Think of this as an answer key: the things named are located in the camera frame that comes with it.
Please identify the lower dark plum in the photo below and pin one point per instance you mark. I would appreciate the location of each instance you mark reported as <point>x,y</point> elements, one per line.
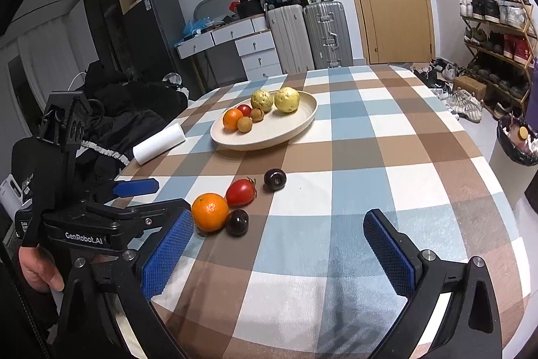
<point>237,223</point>

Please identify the person's left hand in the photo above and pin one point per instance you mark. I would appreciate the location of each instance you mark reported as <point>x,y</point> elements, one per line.
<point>39,269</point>

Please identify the black clothes pile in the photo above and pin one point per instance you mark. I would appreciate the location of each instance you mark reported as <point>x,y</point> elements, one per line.
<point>123,115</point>

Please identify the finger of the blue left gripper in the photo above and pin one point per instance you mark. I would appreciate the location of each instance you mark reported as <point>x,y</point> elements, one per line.
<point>136,187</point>

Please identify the beige suitcase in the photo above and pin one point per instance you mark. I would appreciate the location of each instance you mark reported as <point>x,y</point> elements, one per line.
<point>287,25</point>

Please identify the orange tangerine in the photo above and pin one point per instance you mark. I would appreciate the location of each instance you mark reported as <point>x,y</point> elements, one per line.
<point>231,118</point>
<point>210,212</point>

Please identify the silver suitcase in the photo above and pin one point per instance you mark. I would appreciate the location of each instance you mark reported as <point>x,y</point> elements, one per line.
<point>326,26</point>

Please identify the brown longan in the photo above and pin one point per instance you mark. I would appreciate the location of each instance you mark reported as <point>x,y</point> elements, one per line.
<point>257,115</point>
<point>244,124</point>

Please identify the purple bag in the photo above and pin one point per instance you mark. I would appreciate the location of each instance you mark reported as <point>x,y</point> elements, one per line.
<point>531,114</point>

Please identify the upper dark plum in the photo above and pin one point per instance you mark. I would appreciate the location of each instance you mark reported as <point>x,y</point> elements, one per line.
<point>274,179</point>

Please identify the trash bin with black bag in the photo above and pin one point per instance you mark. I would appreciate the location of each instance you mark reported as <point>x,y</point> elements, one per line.
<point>514,156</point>

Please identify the yellow wrinkled passion fruit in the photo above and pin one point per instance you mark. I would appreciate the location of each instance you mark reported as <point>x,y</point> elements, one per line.
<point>287,99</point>

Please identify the green wrinkled passion fruit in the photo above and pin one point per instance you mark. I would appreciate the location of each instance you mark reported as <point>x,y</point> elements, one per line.
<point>262,99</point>

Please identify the wooden shoe rack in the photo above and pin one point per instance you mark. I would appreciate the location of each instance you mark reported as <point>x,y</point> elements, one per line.
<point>501,37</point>

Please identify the cardboard box on floor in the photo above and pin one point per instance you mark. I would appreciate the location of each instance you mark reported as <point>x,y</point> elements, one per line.
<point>474,87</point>

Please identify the white drawer desk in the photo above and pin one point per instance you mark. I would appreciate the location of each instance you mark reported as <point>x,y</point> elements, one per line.
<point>229,54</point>

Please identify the cream round plate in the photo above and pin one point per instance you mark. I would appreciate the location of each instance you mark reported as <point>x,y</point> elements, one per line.
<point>276,127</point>

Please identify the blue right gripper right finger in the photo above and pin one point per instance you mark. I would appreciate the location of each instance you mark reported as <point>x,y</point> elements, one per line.
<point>396,253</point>

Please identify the dark plum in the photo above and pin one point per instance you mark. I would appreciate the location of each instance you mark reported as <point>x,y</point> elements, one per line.
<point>237,223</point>
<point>274,179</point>

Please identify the white paper towel roll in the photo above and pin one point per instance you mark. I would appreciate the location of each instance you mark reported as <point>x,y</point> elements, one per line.
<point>158,143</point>

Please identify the red tomato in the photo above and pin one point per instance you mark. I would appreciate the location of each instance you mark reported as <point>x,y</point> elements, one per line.
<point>241,193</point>
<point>245,109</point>

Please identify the checkered tablecloth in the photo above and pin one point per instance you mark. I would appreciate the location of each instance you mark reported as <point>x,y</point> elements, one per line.
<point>303,282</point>

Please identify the black cabinet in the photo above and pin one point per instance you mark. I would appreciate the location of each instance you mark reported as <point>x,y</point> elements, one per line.
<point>137,38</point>

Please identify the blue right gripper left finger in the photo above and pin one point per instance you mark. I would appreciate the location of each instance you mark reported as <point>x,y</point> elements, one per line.
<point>162,261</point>

